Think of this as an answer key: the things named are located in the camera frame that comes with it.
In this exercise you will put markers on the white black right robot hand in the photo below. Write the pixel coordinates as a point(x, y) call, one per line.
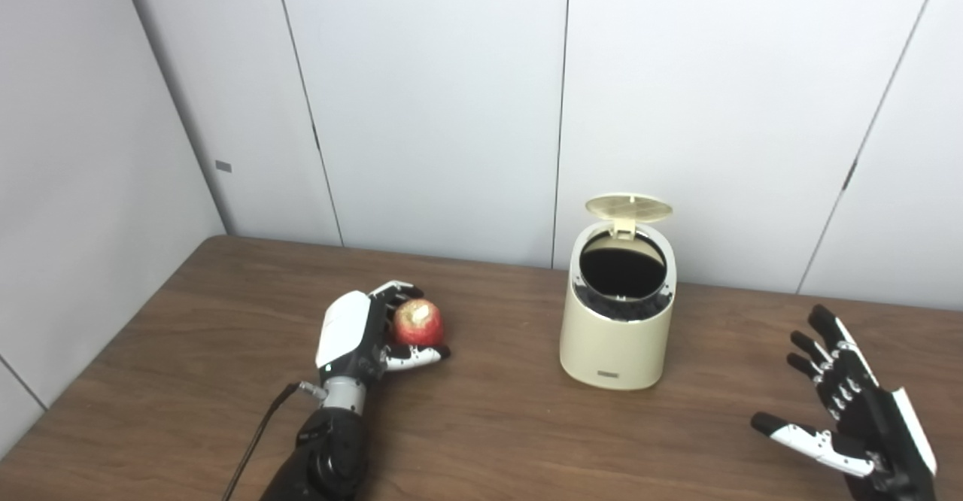
point(880, 429)

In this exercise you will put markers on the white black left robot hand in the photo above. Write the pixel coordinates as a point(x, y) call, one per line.
point(342, 332)

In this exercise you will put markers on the red apple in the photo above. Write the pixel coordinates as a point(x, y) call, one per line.
point(419, 324)

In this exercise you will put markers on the cream round bin lid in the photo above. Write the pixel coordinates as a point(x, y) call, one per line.
point(628, 206)

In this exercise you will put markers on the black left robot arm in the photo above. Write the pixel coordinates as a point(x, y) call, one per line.
point(331, 448)

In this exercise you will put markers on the cream-colored bin body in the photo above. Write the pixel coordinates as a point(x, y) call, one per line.
point(613, 347)

